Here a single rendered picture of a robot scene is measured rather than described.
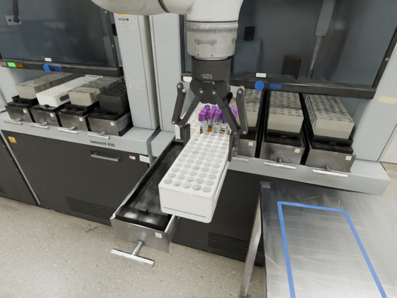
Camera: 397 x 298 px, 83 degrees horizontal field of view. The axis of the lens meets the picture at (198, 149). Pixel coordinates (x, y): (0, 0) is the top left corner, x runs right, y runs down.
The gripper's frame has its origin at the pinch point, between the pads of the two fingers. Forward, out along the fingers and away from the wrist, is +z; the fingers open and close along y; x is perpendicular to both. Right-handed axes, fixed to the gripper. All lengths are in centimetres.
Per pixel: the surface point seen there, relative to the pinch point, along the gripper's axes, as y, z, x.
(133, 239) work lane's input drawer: -12.7, 16.5, -17.6
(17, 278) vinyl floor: -98, 92, -12
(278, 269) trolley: 17.8, 9.8, -19.5
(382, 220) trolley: 38.8, 9.8, -2.3
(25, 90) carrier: -97, 6, 32
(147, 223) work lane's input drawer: -8.5, 10.2, -16.9
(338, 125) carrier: 35.9, 5.2, 33.2
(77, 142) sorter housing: -68, 25, 25
